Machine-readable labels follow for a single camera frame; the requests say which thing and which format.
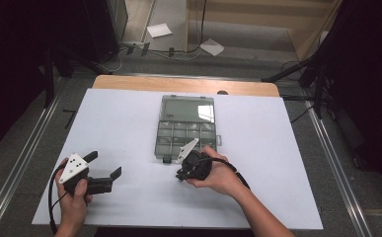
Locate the light wooden platform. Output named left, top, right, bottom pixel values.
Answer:
left=184, top=0, right=344, bottom=61

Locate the person's right hand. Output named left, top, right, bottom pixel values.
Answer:
left=186, top=145, right=246, bottom=198

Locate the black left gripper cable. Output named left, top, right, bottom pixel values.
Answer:
left=47, top=163, right=68, bottom=235

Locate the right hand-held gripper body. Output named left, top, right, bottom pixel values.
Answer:
left=176, top=137, right=213, bottom=182

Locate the clear grey plastic compartment box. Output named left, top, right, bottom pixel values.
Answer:
left=154, top=95, right=223, bottom=165

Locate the black curtain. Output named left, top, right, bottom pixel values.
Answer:
left=0, top=0, right=93, bottom=158
left=313, top=0, right=382, bottom=187

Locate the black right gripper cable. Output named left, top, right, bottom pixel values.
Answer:
left=191, top=156, right=252, bottom=192

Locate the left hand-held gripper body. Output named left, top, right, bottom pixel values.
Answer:
left=58, top=152, right=115, bottom=196

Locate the power strip with plugs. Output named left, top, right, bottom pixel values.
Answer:
left=120, top=40, right=176, bottom=58

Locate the white table sheet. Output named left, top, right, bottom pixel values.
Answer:
left=31, top=88, right=325, bottom=231

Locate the black cabinet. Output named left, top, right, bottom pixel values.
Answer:
left=81, top=0, right=129, bottom=64

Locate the black metal stand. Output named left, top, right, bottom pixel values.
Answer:
left=41, top=42, right=106, bottom=108
left=261, top=53, right=326, bottom=119

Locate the person's left hand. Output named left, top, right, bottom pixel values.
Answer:
left=54, top=157, right=94, bottom=227

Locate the folded white paper sheet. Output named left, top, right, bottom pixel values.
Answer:
left=199, top=38, right=225, bottom=57

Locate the thin black bar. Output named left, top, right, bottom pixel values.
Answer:
left=62, top=109, right=78, bottom=130

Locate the metal floor rail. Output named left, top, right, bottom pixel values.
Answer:
left=0, top=95, right=62, bottom=237
left=305, top=100, right=374, bottom=237

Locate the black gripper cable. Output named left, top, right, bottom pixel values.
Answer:
left=191, top=156, right=252, bottom=192
left=47, top=163, right=68, bottom=235

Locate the black hanging cable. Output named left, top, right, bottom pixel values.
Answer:
left=178, top=0, right=208, bottom=54

